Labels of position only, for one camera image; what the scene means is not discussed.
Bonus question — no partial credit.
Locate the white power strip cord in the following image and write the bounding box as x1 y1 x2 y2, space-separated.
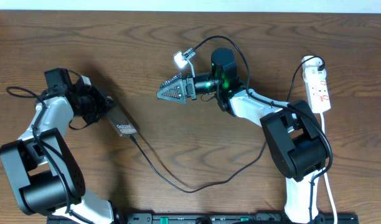
319 112 339 224

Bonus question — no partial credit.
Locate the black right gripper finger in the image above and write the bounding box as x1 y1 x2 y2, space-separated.
156 79 187 104
160 73 182 89

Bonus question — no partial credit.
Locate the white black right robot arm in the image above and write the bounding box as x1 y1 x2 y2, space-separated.
156 48 333 223

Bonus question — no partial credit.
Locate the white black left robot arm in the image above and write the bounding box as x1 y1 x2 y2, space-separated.
0 68 121 223

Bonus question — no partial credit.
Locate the white power strip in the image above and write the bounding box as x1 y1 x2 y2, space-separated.
301 55 331 114

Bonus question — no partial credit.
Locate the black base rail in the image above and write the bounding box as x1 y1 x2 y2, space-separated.
115 212 359 224

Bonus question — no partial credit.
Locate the black charger cable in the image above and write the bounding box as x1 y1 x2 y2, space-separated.
129 55 326 194

